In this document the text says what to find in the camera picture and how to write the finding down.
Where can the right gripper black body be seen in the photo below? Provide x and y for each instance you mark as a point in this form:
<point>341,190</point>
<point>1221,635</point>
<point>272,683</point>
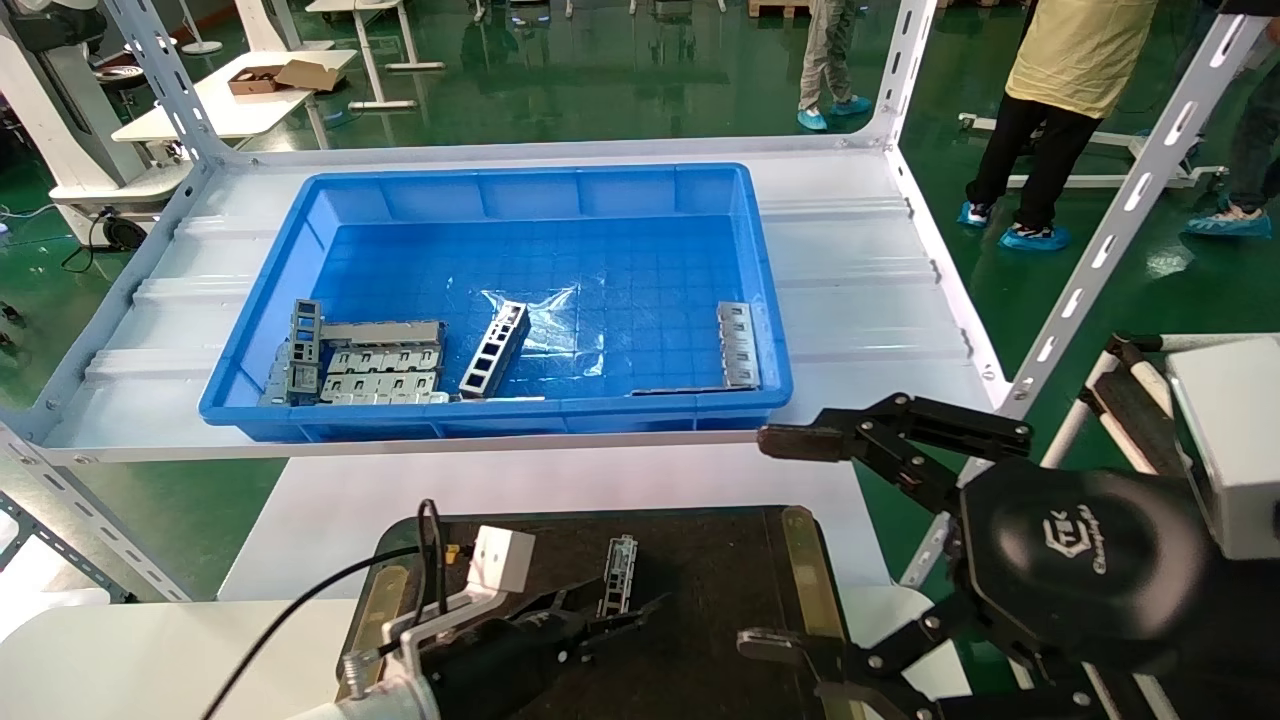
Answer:
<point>1090,560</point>

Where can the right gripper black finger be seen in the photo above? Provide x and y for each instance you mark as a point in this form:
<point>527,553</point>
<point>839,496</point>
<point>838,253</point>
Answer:
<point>895,655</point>
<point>875,430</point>

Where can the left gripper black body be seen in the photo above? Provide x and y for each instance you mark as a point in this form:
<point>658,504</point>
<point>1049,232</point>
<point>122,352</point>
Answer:
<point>500,660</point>

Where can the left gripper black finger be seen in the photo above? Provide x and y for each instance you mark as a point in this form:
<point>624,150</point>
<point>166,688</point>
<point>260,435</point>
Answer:
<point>625,622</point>
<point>560,600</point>

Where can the long grey metal channel part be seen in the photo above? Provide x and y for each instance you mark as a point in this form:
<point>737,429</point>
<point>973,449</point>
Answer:
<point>617,575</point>

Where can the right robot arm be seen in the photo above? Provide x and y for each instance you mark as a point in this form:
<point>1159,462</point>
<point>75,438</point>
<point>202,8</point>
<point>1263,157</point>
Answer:
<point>1240,640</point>

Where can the grey metal slotted plate part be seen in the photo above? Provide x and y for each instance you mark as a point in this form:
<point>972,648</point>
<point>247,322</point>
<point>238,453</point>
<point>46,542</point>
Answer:
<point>738,345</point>

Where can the grey metal ladder-shaped part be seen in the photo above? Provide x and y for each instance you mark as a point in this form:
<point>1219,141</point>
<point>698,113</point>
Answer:
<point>495,350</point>

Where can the long grey metal bar part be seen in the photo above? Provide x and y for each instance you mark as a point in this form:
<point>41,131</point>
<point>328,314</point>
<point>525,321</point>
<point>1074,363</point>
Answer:
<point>385,331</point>

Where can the white metal shelf rack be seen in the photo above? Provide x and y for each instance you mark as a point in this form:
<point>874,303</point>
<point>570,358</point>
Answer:
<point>850,300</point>

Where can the thin flat metal strip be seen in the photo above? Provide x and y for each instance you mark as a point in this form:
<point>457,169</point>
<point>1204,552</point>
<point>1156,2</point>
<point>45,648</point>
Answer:
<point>690,390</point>

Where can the grey metal tabbed plate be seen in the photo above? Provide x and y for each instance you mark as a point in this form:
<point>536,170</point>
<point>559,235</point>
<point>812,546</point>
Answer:
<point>385,360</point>
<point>385,386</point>

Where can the clear plastic film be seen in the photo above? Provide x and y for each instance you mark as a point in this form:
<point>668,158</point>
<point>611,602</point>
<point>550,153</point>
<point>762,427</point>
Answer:
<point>550,315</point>

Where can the blue plastic bin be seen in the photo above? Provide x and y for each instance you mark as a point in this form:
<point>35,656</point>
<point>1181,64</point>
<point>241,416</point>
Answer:
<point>620,200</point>

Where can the small grey metal piece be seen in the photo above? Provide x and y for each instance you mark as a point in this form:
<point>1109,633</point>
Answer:
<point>277,385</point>

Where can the person in grey trousers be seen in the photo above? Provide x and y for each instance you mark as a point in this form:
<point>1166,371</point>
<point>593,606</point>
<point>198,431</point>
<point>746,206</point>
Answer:
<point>830,50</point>

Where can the wooden pallet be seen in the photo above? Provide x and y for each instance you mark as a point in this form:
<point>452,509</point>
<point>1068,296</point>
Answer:
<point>790,8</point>

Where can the person in yellow shirt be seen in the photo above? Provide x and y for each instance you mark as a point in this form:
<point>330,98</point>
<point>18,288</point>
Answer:
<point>1080,50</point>

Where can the person in dark trousers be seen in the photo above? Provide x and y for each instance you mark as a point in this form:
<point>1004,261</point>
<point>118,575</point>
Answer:
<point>1255,150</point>

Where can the white desk with legs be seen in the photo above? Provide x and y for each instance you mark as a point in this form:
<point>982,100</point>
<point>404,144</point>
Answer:
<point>375,60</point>

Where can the white table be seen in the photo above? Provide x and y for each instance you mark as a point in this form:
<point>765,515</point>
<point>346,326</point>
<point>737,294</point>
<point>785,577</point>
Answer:
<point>250,110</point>

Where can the open cardboard box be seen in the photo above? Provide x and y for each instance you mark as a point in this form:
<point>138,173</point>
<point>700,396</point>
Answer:
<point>305,75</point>

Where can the white floor stand base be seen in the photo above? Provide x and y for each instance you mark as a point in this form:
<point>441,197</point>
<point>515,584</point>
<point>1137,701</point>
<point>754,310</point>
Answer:
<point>200,45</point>

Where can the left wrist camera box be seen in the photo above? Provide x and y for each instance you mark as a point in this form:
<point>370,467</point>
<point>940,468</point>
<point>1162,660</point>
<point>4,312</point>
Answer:
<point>500,558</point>

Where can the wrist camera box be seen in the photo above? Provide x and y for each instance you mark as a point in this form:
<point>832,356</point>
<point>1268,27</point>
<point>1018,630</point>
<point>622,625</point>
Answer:
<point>500,558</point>
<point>1235,450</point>

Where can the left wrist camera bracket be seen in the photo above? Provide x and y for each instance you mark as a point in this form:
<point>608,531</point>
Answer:
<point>440,612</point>

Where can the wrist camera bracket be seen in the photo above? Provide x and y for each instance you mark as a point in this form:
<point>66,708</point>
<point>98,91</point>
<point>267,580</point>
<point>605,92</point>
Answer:
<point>1120,400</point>
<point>440,612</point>

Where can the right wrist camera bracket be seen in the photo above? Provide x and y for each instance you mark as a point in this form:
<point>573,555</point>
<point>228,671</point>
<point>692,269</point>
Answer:
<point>1120,400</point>

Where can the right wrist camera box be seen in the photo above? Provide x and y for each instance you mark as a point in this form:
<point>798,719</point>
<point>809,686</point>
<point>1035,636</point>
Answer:
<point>1235,450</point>

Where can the white wheeled floor frame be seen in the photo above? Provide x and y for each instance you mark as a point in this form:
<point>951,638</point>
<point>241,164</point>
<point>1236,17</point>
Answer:
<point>1120,182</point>

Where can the dark grey metal frame part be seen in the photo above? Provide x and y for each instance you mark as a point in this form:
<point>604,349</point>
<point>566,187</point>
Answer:
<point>305,335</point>

